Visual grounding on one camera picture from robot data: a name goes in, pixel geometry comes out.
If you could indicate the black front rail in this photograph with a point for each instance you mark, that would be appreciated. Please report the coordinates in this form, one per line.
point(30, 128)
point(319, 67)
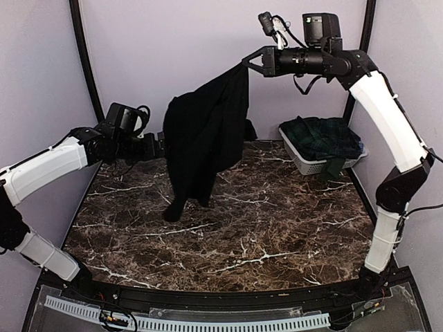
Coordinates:
point(332, 297)

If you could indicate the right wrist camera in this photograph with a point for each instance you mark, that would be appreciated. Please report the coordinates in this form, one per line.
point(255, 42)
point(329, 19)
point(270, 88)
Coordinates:
point(274, 28)

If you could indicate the black t-shirt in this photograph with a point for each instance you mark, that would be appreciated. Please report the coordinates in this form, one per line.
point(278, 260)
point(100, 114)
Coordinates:
point(204, 135)

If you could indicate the white laundry basket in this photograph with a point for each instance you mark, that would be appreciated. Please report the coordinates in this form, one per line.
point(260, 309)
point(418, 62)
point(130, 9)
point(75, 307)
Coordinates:
point(307, 167)

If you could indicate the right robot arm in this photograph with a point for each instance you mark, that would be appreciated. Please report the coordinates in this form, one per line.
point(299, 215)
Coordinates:
point(358, 74)

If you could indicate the white slotted cable duct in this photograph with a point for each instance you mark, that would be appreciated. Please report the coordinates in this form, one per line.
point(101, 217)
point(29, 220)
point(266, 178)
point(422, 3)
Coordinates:
point(181, 320)

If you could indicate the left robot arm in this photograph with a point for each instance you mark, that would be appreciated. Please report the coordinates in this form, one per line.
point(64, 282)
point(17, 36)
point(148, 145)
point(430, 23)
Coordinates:
point(82, 147)

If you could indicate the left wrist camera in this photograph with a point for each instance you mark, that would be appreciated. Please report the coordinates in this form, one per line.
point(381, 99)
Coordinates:
point(122, 119)

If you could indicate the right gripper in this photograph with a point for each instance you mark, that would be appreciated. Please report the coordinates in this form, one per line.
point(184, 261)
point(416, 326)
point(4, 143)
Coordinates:
point(270, 59)

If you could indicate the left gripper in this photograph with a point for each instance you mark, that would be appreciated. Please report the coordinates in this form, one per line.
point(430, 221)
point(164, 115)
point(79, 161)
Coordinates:
point(151, 152)

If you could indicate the left black frame post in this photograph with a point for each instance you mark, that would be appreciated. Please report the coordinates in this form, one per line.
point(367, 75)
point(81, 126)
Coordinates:
point(80, 39)

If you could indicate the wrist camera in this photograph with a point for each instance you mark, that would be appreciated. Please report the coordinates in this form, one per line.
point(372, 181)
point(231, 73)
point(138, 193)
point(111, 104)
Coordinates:
point(274, 28)
point(122, 119)

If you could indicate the dark green plaid garment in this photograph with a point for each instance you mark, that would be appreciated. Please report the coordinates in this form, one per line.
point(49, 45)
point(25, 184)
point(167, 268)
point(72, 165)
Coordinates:
point(328, 139)

